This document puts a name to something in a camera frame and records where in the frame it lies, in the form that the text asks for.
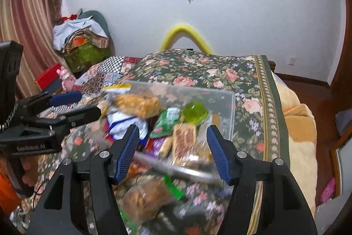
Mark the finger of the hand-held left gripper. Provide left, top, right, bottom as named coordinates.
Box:
left=0, top=106, right=102, bottom=140
left=20, top=91, right=83, bottom=116

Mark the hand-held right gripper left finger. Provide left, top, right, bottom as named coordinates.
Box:
left=26, top=124, right=140, bottom=235

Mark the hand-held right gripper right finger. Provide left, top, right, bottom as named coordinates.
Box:
left=207, top=125, right=318, bottom=235

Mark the orange snack packet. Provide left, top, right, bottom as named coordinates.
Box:
left=129, top=159, right=145, bottom=179

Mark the purple label cake bar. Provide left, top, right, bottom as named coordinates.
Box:
left=150, top=139, right=165, bottom=156

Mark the white and blue snack packet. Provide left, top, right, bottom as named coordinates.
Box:
left=106, top=111, right=150, bottom=142

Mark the brown label cake block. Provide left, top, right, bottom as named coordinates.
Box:
left=172, top=123, right=197, bottom=167

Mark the yellow cake bar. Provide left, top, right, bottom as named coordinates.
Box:
left=159, top=137, right=174, bottom=159

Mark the clear bag with green zip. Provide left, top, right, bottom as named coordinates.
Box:
left=120, top=174, right=185, bottom=225

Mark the clear plastic storage box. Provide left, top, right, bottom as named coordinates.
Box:
left=104, top=81, right=236, bottom=181

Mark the green jelly cup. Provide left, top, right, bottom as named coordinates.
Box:
left=181, top=101, right=211, bottom=124

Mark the green candy packet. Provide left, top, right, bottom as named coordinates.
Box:
left=151, top=108, right=182, bottom=138

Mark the person's left hand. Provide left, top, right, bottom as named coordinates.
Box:
left=22, top=157, right=40, bottom=187

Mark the pink toy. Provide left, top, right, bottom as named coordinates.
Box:
left=57, top=67, right=76, bottom=93

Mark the red box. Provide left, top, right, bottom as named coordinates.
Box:
left=34, top=63, right=65, bottom=93

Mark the green patterned bag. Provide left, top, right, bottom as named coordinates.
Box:
left=64, top=42, right=111, bottom=74

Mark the patchwork quilt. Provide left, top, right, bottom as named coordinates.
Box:
left=38, top=56, right=141, bottom=120

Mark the striped brown curtain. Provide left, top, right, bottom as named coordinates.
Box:
left=0, top=0, right=65, bottom=98

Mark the green floral blanket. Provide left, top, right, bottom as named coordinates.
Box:
left=22, top=49, right=290, bottom=235

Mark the pile of clothes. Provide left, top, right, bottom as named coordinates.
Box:
left=53, top=17, right=109, bottom=53

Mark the yellow fleece blanket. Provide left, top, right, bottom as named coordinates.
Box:
left=275, top=78, right=317, bottom=217

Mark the grey green chair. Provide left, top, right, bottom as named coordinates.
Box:
left=78, top=11, right=112, bottom=46

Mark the pink slipper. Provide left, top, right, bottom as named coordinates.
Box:
left=321, top=177, right=336, bottom=203

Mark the yellow foam tube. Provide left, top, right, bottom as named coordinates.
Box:
left=160, top=25, right=212, bottom=54

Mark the braided cable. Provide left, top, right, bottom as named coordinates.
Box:
left=0, top=101, right=18, bottom=132

